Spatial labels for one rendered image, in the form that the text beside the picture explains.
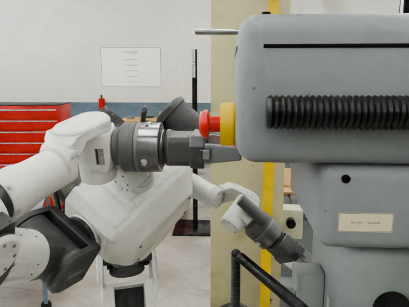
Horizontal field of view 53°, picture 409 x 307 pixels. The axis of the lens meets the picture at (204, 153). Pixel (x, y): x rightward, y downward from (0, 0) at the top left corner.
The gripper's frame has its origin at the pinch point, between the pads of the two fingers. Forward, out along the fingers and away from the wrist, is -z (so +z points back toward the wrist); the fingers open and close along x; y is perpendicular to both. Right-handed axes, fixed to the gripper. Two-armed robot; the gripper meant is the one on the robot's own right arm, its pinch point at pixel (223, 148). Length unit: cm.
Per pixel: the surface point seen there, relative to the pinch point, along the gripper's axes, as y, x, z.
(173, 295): 171, 244, 44
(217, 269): 102, 157, 5
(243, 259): 11.5, -20.0, -3.1
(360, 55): -14.7, -27.7, -14.1
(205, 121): -6.6, -16.6, 2.3
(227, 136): -4.7, -17.4, -0.7
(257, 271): 11.5, -23.1, -4.7
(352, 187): -0.5, -26.7, -14.5
